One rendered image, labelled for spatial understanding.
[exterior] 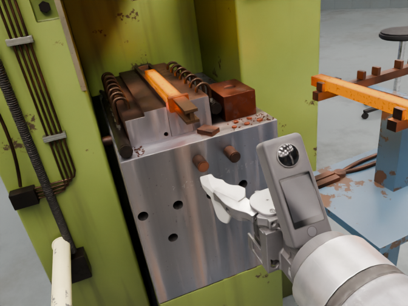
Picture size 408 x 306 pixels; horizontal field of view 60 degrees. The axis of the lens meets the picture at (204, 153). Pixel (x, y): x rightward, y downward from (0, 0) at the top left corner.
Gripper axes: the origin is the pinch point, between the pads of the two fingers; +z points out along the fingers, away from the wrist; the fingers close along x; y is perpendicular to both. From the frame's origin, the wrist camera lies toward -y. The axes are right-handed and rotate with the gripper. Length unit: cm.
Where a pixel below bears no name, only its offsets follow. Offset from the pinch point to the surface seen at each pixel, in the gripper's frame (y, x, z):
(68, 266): 37, -35, 35
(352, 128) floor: 100, 164, 160
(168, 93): -0.8, -0.8, 37.3
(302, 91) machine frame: 12, 42, 48
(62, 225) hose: 31, -35, 45
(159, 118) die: 3.2, -4.6, 33.6
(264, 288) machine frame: 63, 16, 28
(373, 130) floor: 100, 173, 148
